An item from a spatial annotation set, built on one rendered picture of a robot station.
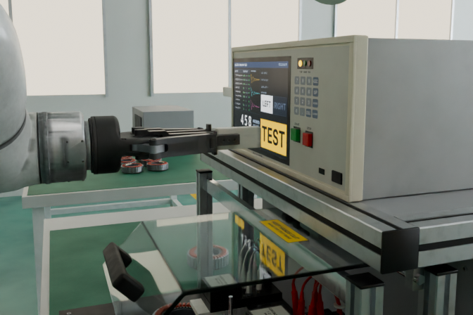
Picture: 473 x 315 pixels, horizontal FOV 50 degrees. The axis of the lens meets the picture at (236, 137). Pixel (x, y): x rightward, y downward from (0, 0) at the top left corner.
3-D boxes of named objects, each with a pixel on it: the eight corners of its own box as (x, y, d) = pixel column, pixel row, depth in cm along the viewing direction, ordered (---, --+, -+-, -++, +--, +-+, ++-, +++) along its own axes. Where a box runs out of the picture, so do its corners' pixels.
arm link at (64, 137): (41, 192, 59) (93, 188, 61) (36, 114, 58) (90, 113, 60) (43, 176, 68) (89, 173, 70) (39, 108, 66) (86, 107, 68)
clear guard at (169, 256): (127, 359, 48) (124, 300, 47) (102, 266, 70) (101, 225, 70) (407, 304, 59) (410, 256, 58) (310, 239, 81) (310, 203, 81)
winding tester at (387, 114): (348, 202, 62) (353, 34, 59) (231, 149, 103) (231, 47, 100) (572, 178, 76) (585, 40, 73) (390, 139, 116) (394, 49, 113)
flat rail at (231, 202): (358, 315, 55) (360, 289, 55) (201, 188, 113) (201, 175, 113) (368, 313, 56) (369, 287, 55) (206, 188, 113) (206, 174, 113)
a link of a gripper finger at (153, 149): (118, 136, 65) (122, 141, 60) (158, 133, 67) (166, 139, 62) (119, 154, 65) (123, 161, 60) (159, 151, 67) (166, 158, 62)
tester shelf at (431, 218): (381, 275, 52) (383, 232, 51) (200, 160, 115) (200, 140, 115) (661, 228, 67) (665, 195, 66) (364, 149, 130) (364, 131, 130)
